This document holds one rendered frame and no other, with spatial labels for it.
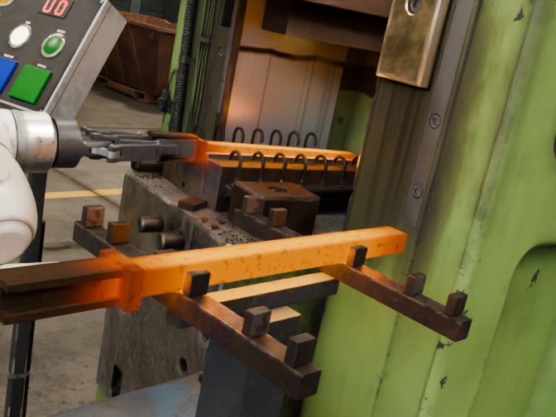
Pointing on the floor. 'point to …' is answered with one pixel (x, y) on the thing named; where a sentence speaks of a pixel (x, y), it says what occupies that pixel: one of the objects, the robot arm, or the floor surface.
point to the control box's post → (19, 347)
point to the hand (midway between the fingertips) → (173, 146)
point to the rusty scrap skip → (141, 58)
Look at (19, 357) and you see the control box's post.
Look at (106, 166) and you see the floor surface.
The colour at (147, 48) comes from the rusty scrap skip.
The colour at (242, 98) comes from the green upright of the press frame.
